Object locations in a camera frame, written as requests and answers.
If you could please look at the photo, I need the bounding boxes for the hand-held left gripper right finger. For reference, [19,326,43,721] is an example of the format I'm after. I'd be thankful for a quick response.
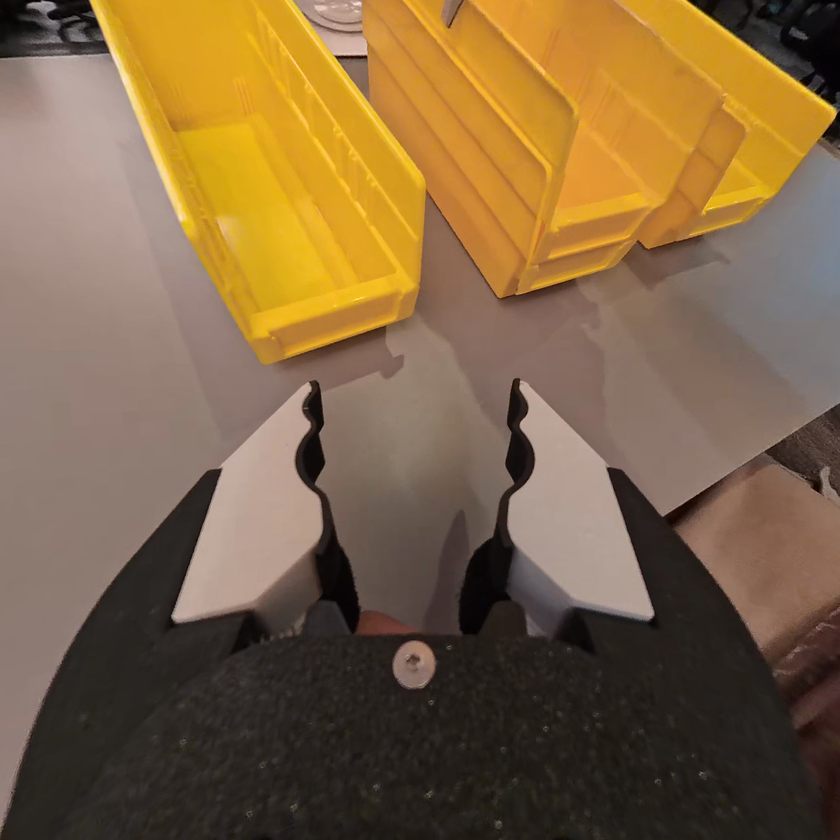
[459,378,656,639]

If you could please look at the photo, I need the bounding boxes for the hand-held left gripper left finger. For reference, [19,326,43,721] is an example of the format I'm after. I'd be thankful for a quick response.
[171,381,361,637]

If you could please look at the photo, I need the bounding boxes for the yellow plastic storage bin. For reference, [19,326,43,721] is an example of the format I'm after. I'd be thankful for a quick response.
[88,0,427,366]
[366,39,639,299]
[613,0,837,250]
[361,0,749,263]

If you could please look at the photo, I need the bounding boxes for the grey desk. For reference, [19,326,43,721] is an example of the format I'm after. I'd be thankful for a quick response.
[0,26,840,808]

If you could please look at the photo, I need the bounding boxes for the person's beige trousers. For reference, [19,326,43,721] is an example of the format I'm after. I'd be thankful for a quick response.
[666,453,840,651]

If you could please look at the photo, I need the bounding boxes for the person's brown top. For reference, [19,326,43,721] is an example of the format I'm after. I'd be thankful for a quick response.
[771,607,840,840]

